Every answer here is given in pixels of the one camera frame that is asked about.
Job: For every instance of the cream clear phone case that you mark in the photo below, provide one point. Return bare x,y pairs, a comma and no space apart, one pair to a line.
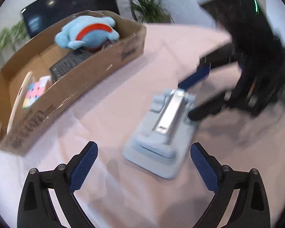
17,107

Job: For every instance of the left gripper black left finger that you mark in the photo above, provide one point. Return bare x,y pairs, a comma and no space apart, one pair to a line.
36,208

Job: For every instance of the white folding phone stand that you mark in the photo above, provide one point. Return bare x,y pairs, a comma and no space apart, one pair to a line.
162,139

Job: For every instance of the green potted plant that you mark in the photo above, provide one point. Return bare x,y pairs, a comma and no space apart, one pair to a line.
13,36

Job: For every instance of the brown cardboard box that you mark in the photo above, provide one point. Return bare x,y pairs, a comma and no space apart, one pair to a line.
37,56

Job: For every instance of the pastel rubik's cube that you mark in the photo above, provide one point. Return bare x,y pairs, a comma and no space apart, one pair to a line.
36,90

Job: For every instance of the light blue plush toy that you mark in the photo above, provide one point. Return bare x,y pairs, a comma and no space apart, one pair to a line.
88,32

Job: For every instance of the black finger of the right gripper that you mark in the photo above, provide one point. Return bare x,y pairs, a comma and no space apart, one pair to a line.
204,71
212,106

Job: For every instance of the black tv screen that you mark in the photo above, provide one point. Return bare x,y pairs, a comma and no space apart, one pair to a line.
42,14

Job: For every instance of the tall leafy plant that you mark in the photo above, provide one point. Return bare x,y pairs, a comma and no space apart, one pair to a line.
149,11

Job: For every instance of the black flat box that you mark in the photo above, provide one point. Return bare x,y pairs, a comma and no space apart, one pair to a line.
69,62

